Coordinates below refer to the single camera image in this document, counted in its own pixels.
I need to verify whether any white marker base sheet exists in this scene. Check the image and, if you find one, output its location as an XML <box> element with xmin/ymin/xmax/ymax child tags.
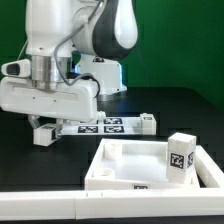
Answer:
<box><xmin>61</xmin><ymin>116</ymin><xmax>144</xmax><ymax>135</ymax></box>

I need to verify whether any white square tabletop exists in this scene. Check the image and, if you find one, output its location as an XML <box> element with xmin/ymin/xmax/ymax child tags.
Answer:
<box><xmin>85</xmin><ymin>139</ymin><xmax>200</xmax><ymax>190</ymax></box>

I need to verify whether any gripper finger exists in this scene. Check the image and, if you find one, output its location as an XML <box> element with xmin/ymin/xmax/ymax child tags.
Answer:
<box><xmin>28</xmin><ymin>115</ymin><xmax>41</xmax><ymax>130</ymax></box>
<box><xmin>51</xmin><ymin>119</ymin><xmax>66</xmax><ymax>140</ymax></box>

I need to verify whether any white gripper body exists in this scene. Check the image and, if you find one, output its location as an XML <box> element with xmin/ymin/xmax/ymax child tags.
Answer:
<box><xmin>0</xmin><ymin>59</ymin><xmax>98</xmax><ymax>122</ymax></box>

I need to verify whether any white L-shaped obstacle fence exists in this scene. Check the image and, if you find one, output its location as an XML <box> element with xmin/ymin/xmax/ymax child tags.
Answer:
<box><xmin>0</xmin><ymin>147</ymin><xmax>224</xmax><ymax>221</ymax></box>

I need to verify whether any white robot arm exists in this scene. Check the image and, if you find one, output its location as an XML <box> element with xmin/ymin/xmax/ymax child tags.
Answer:
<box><xmin>0</xmin><ymin>0</ymin><xmax>138</xmax><ymax>146</ymax></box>

